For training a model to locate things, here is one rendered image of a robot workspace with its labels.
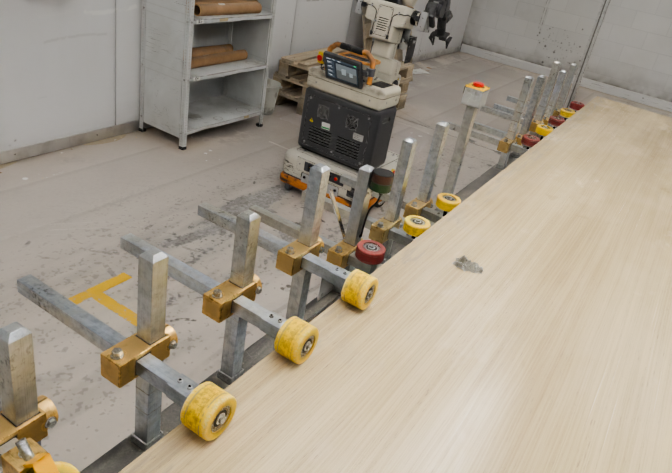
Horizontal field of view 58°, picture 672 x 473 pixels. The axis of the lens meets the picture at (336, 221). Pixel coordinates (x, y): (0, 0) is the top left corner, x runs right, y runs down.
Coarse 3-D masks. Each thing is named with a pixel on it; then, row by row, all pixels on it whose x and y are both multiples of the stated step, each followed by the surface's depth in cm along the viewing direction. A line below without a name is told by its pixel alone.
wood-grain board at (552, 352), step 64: (576, 128) 312; (640, 128) 335; (512, 192) 219; (576, 192) 230; (640, 192) 242; (448, 256) 169; (512, 256) 175; (576, 256) 182; (640, 256) 190; (320, 320) 133; (384, 320) 137; (448, 320) 142; (512, 320) 146; (576, 320) 151; (640, 320) 156; (256, 384) 113; (320, 384) 116; (384, 384) 119; (448, 384) 122; (512, 384) 125; (576, 384) 129; (640, 384) 133; (192, 448) 98; (256, 448) 100; (320, 448) 102; (384, 448) 105; (448, 448) 107; (512, 448) 110; (576, 448) 112; (640, 448) 115
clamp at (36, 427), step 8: (40, 400) 92; (48, 400) 93; (40, 408) 91; (48, 408) 92; (0, 416) 89; (32, 416) 89; (40, 416) 90; (48, 416) 92; (56, 416) 93; (0, 424) 87; (8, 424) 88; (24, 424) 88; (32, 424) 89; (40, 424) 90; (48, 424) 91; (0, 432) 86; (8, 432) 86; (16, 432) 87; (24, 432) 88; (32, 432) 90; (40, 432) 91; (0, 440) 85; (8, 440) 86
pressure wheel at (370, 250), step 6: (366, 240) 167; (372, 240) 168; (360, 246) 164; (366, 246) 165; (372, 246) 164; (378, 246) 166; (360, 252) 163; (366, 252) 162; (372, 252) 162; (378, 252) 163; (384, 252) 164; (360, 258) 163; (366, 258) 162; (372, 258) 162; (378, 258) 163; (372, 264) 163
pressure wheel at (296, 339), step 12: (288, 324) 118; (300, 324) 118; (276, 336) 117; (288, 336) 116; (300, 336) 116; (312, 336) 119; (276, 348) 118; (288, 348) 116; (300, 348) 116; (312, 348) 121; (300, 360) 118
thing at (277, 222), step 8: (256, 208) 183; (264, 216) 181; (272, 216) 180; (280, 216) 181; (272, 224) 180; (280, 224) 178; (288, 224) 178; (296, 224) 178; (288, 232) 178; (296, 232) 176; (328, 240) 173; (328, 248) 171; (352, 256) 168; (352, 264) 168; (360, 264) 167; (368, 264) 165; (368, 272) 166
